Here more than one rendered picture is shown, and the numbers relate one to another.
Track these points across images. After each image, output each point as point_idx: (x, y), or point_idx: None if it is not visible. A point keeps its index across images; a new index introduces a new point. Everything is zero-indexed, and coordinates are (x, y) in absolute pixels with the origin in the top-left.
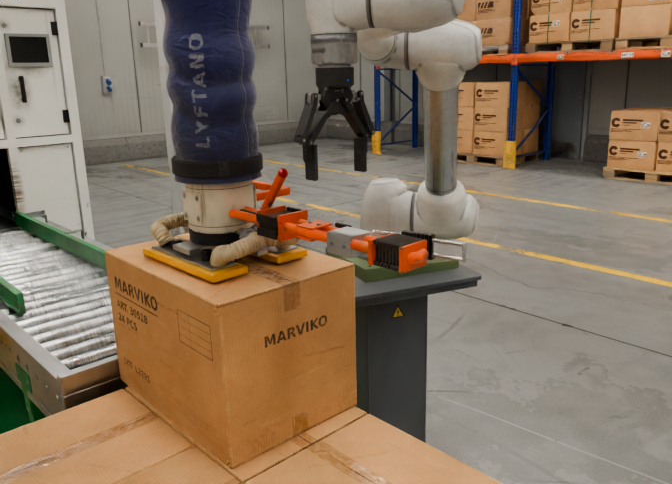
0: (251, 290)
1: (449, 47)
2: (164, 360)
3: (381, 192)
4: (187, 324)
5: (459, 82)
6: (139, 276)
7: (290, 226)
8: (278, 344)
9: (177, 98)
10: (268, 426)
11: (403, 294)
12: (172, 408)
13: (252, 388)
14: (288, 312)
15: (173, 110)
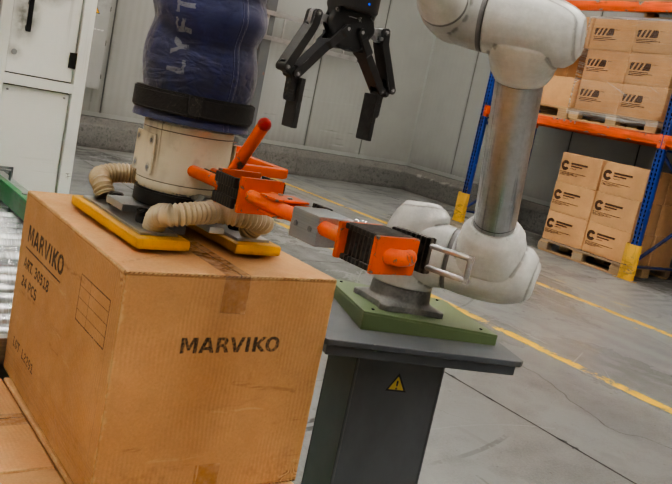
0: (181, 269)
1: (537, 29)
2: (53, 344)
3: (413, 216)
4: (88, 295)
5: (543, 82)
6: (54, 226)
7: (253, 194)
8: (199, 355)
9: (160, 3)
10: (157, 466)
11: (406, 356)
12: (46, 413)
13: (146, 404)
14: (225, 315)
15: (153, 20)
